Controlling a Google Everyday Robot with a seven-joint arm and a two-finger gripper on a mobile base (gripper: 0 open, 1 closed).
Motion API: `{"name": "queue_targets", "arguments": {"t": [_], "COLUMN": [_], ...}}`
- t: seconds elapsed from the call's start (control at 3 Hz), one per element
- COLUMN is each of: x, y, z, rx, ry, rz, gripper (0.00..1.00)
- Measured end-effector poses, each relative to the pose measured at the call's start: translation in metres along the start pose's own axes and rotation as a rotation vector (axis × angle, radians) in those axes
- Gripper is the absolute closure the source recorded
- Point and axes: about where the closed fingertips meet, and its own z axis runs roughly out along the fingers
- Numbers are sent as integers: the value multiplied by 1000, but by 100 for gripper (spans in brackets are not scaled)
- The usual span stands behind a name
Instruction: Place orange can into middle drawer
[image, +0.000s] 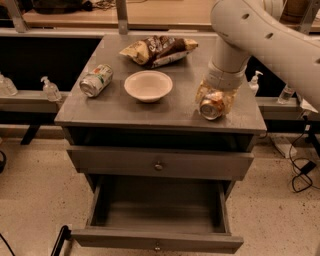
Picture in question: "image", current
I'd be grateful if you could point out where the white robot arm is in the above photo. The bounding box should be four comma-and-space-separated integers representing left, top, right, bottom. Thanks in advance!
203, 0, 320, 110

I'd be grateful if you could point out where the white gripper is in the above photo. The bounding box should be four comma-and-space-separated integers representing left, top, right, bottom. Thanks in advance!
195, 61, 247, 115

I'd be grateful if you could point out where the clear bottle far left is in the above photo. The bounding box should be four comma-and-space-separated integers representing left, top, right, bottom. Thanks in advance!
0, 73, 18, 96

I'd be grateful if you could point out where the white pump bottle right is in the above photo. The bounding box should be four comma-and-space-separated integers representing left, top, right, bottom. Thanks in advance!
248, 71, 262, 95

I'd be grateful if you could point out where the black stand leg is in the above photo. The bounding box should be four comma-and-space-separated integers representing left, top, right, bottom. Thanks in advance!
50, 225, 71, 256

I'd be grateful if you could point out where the white bowl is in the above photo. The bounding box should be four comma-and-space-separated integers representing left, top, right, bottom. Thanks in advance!
124, 71, 173, 103

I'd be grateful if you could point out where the open middle drawer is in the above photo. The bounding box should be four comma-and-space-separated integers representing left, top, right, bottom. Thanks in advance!
72, 176, 243, 254

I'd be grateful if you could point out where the grey wooden drawer cabinet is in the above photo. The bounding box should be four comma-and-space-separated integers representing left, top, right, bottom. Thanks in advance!
53, 33, 268, 255

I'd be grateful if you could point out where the green white soda can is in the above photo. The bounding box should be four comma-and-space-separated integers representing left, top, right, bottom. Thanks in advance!
79, 64, 113, 98

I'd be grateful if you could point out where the black cable on floor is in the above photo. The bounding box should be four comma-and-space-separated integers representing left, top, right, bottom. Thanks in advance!
287, 126, 320, 194

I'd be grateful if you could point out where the wooden back table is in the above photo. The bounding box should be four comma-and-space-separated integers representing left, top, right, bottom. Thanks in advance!
23, 0, 216, 30

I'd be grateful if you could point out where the orange soda can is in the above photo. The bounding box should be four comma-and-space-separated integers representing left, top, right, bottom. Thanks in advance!
199, 91, 225, 120

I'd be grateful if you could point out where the brown chip bag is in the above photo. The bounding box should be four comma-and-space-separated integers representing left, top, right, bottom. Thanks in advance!
120, 35, 198, 69

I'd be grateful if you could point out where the closed top drawer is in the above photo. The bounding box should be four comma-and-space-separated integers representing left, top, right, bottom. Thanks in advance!
67, 146, 254, 180

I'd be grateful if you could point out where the clear water bottle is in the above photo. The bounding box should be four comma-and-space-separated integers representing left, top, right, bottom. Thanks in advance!
277, 84, 295, 104

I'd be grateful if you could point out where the clear sanitizer pump bottle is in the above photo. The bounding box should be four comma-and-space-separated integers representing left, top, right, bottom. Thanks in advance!
41, 76, 62, 102

